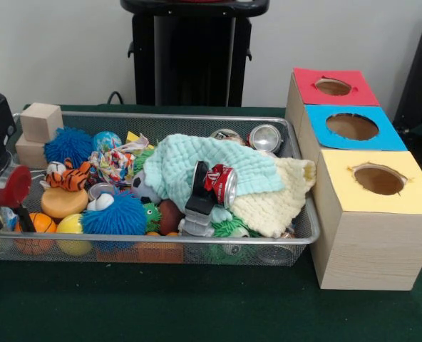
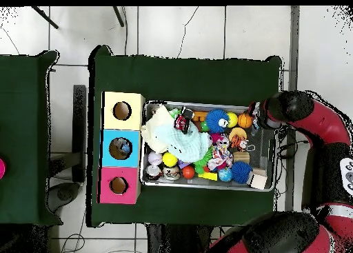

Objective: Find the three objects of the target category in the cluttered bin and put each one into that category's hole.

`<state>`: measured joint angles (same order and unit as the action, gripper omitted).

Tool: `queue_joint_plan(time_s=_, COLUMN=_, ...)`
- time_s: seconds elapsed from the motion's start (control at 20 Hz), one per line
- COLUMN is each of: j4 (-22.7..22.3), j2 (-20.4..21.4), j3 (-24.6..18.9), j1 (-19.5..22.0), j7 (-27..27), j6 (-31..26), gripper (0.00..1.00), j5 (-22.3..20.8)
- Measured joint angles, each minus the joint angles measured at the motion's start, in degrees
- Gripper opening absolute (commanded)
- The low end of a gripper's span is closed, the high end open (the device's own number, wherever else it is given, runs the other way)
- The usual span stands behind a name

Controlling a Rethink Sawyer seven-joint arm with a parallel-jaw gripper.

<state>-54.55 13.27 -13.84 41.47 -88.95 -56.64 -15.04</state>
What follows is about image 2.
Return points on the blue fuzzy monster toy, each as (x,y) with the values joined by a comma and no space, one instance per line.
(216,121)

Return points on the dark green tablecloth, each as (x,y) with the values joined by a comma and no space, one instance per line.
(179,79)

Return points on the plain wooden cube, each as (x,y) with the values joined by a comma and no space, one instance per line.
(257,181)

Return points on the dark green side table cloth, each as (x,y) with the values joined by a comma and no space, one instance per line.
(24,98)

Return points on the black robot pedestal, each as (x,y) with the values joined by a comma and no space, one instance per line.
(176,239)

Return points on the toy hamburger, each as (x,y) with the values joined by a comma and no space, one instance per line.
(237,131)

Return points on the cream yellow waffle cloth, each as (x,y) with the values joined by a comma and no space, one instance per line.
(151,131)

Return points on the crushed red drink can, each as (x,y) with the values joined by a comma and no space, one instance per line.
(182,120)

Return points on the orange black striped tiger toy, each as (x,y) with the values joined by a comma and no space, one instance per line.
(238,142)

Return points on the black tripod leg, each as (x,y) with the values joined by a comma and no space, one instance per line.
(45,17)
(118,15)

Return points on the yellow smooth ball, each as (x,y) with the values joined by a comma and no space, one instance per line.
(232,119)

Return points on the orange toy basketball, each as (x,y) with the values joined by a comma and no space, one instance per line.
(245,120)

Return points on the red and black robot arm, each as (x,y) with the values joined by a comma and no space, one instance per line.
(317,118)

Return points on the pink plastic cup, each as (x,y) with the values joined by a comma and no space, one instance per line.
(1,169)

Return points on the grey round stand base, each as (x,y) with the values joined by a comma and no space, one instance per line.
(64,195)

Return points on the mint green waffle cloth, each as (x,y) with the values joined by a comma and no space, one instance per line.
(187,145)

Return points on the wooden box with three holes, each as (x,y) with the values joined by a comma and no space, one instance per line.
(132,120)

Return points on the blue spiky ball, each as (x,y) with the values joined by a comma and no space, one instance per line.
(241,172)

